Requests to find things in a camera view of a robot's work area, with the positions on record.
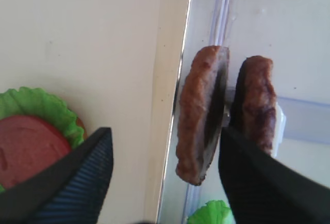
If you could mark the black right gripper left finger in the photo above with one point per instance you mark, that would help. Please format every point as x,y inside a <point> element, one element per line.
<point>72,190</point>

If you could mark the red tomato slice on bun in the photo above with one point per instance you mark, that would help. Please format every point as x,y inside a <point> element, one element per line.
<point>28,146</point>

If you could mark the brown meat patty rear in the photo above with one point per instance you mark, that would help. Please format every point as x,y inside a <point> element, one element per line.
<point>253,111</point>

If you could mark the brown meat patty front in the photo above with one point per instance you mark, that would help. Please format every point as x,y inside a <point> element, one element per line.
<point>201,110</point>

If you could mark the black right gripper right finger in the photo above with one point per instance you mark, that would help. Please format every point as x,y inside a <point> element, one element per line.
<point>262,190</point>

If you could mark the cream plastic tray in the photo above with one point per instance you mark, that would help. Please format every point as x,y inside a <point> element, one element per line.
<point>115,62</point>

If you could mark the clear acrylic right rack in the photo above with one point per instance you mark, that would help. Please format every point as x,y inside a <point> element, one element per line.
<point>295,35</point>

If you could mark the green lettuce leaf on bun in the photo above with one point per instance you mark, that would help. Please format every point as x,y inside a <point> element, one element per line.
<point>48,107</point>

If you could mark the brown meat patty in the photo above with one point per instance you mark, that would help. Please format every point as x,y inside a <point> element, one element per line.
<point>201,110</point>
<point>253,111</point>

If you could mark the bottom bun slice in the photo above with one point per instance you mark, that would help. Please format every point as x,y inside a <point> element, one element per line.
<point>80,124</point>

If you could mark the green lettuce pile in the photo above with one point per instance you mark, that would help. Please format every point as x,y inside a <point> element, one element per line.
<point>213,212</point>

